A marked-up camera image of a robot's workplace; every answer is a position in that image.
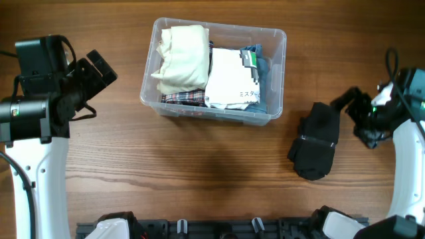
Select black garment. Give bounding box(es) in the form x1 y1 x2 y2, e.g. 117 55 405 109
288 102 340 181

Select blue denim jeans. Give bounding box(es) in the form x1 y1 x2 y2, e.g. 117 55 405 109
242 44 269 114

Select cream cloth garment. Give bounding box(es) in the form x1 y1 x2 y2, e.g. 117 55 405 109
151 25 210 95

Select plaid flannel shirt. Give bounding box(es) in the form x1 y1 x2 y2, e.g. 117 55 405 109
151 40 214 106

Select white printed t-shirt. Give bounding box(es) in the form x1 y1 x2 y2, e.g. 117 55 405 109
205 48 260 110

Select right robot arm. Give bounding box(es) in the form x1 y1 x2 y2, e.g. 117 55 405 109
313 69 424 239

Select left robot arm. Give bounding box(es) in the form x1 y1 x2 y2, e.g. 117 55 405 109
1 35 118 238

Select clear plastic storage container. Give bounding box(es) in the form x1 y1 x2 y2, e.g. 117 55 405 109
140 18 287 125

